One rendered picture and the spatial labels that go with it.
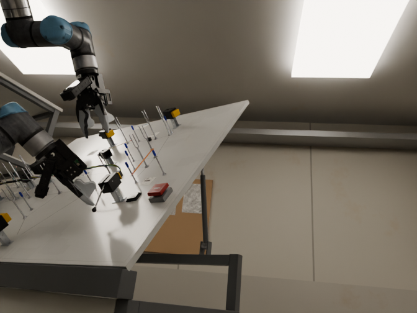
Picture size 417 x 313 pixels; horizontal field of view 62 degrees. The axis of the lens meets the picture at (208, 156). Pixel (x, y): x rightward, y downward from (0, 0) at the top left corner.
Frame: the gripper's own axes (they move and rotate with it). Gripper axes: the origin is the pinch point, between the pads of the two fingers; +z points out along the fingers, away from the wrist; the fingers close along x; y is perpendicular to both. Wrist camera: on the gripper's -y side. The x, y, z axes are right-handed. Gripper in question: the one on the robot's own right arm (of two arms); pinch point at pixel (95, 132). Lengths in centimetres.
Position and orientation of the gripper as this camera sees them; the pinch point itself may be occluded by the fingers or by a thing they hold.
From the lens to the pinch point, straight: 117.3
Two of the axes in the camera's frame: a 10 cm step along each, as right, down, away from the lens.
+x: -9.0, 1.8, 4.0
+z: 2.0, 9.8, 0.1
